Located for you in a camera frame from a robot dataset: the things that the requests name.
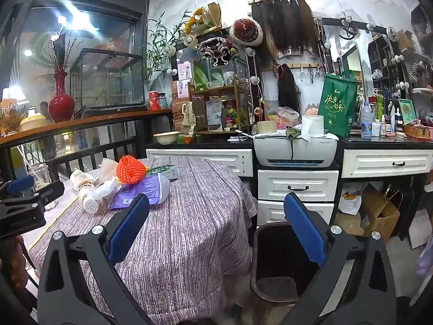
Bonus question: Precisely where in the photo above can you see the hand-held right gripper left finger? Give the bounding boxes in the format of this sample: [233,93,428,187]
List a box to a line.
[37,193,151,325]

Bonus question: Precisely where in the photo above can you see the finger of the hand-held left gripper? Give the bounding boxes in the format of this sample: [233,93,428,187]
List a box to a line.
[0,180,65,215]
[0,175,35,195]

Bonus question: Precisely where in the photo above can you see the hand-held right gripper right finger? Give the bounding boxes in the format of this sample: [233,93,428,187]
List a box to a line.
[283,192,396,325]

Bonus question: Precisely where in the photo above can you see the white wrapper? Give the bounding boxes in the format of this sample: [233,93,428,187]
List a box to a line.
[95,178,119,201]

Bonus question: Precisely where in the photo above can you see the black trash bin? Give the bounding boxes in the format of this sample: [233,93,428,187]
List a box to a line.
[250,222,356,308]

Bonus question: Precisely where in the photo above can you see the orange foam fruit net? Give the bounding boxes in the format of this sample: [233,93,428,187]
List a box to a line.
[116,155,147,186]

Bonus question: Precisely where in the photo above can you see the person's left hand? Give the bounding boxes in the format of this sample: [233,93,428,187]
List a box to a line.
[0,235,31,290]

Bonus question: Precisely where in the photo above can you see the clear plastic cup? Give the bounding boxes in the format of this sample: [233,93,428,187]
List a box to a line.
[29,163,51,191]

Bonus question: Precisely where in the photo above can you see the purple plastic wrapper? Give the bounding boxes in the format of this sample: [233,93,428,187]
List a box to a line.
[109,172,170,210]

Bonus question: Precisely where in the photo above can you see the white two-drawer cabinet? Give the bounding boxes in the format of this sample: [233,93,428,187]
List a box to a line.
[257,169,339,226]

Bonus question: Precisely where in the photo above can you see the white plastic bottle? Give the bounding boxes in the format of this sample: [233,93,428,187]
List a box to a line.
[69,169,102,215]

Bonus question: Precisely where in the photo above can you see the white plastic bag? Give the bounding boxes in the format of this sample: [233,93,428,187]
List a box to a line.
[338,183,362,215]

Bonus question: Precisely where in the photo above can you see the white face mask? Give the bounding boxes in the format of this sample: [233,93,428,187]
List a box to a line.
[99,158,120,185]

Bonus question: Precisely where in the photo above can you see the cream round container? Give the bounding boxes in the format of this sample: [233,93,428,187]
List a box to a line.
[19,113,47,132]

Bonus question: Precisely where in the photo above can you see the green and white carton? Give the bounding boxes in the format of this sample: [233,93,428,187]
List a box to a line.
[146,164,179,181]

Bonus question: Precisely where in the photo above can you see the white printer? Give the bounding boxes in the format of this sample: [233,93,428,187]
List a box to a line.
[253,132,339,168]

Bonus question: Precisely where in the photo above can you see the brown cardboard box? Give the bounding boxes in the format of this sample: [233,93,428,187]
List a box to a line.
[360,183,401,244]

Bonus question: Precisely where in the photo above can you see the red vase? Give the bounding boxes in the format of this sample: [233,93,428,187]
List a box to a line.
[48,69,76,123]

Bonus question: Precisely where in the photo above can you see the cream bowl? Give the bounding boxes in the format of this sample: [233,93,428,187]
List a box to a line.
[153,131,181,145]

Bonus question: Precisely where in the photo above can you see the wooden railing counter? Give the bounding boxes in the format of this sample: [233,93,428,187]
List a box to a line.
[0,108,173,190]

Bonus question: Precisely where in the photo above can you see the white drawer cabinet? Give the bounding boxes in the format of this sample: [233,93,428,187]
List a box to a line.
[145,148,254,177]

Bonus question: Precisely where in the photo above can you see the white toilet paper roll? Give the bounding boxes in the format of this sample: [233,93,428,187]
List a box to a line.
[301,115,325,141]

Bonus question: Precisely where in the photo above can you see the white desk drawer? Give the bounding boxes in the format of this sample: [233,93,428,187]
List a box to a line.
[341,149,433,179]

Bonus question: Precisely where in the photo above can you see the pink plastic bag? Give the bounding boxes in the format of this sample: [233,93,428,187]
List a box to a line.
[271,106,301,127]

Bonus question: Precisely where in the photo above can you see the brown coffee box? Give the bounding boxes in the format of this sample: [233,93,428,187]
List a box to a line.
[171,101,193,130]

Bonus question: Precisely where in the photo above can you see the beige snack bag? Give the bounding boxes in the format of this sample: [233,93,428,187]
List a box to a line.
[181,102,197,144]

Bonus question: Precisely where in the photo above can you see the green shopping bag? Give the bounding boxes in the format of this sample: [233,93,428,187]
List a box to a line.
[318,70,358,138]

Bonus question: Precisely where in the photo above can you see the clear water bottle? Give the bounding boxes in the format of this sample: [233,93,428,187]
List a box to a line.
[360,102,373,139]

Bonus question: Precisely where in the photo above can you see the glass tank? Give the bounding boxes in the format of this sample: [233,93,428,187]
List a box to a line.
[69,48,147,111]

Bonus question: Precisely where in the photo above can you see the long black wig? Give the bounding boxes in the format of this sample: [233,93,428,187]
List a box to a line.
[277,64,301,114]

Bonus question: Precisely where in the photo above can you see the silver pouch package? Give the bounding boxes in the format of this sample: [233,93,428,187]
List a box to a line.
[206,98,223,132]

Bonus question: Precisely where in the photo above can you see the dried branches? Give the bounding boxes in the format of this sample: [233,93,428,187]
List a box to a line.
[41,30,85,73]

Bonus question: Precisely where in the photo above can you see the wooden tissue box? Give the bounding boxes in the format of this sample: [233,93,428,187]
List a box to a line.
[404,123,432,140]

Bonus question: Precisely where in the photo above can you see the green framed picture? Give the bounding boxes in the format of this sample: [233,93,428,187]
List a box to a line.
[398,99,417,125]

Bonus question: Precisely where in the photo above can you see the wooden shelf rack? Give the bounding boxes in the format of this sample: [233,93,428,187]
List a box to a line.
[189,74,251,134]

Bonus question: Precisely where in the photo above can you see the vanity mirror with bulbs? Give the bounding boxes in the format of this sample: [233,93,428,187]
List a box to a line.
[318,17,411,92]

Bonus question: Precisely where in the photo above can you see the green leafy plant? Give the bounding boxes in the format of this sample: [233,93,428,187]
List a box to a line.
[144,10,190,82]

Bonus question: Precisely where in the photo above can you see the black patterned hat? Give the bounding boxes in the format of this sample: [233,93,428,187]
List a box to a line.
[198,37,239,66]

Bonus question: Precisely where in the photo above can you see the red beaded hat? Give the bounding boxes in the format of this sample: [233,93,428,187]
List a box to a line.
[230,18,264,46]

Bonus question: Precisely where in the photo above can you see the rack of hair extensions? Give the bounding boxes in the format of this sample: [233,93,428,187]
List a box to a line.
[251,0,313,55]

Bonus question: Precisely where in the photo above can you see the sunflower bouquet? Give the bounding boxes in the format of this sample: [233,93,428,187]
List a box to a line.
[183,3,222,36]

